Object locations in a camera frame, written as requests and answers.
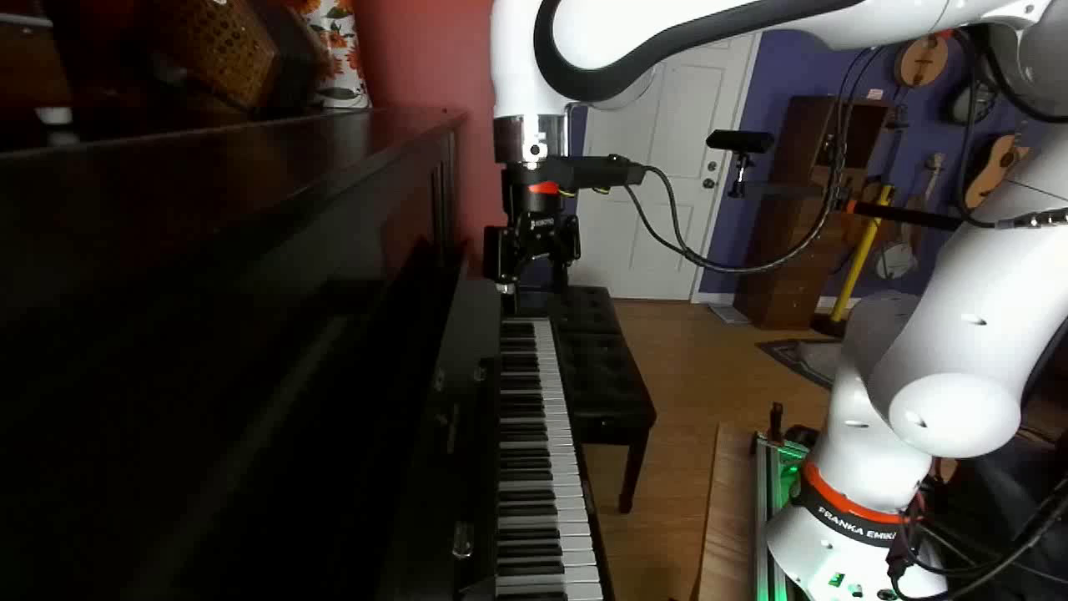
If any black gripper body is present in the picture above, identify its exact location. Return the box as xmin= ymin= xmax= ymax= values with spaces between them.
xmin=496 ymin=165 xmax=581 ymax=267

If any dark piano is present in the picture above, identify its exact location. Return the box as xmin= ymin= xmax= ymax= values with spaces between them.
xmin=0 ymin=102 xmax=617 ymax=601

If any black piano bench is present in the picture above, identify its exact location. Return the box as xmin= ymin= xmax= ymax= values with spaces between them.
xmin=509 ymin=284 xmax=661 ymax=517

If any white panel door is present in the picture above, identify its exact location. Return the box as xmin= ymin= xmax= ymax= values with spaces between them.
xmin=567 ymin=29 xmax=769 ymax=305

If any brown wooden cabinet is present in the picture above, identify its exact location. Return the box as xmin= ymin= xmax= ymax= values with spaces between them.
xmin=735 ymin=95 xmax=895 ymax=333

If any dark floor rug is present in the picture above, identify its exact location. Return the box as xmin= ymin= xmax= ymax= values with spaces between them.
xmin=759 ymin=333 xmax=855 ymax=393

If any yellow stand pole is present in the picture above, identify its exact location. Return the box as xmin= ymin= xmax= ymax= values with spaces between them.
xmin=826 ymin=180 xmax=895 ymax=333

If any light wooden board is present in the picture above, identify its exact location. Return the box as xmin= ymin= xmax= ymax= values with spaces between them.
xmin=694 ymin=420 xmax=770 ymax=601

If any brown woven basket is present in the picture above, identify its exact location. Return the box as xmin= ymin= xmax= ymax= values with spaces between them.
xmin=147 ymin=0 xmax=284 ymax=115

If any small round wooden ukulele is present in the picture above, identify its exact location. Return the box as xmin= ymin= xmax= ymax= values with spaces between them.
xmin=895 ymin=29 xmax=955 ymax=95

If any wooden ukulele with dark neck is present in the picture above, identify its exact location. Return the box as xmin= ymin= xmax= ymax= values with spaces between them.
xmin=962 ymin=131 xmax=1034 ymax=215

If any small white cup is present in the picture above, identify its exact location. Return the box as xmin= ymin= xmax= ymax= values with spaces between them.
xmin=32 ymin=102 xmax=75 ymax=135

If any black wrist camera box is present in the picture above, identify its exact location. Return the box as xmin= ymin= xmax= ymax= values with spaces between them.
xmin=543 ymin=154 xmax=651 ymax=191

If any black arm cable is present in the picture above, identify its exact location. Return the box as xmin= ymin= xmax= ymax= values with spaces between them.
xmin=617 ymin=46 xmax=883 ymax=278

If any green robot base mount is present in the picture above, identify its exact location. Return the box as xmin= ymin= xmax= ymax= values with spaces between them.
xmin=750 ymin=402 xmax=819 ymax=601

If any black base cable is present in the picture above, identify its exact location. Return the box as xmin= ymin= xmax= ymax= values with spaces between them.
xmin=883 ymin=474 xmax=1068 ymax=601

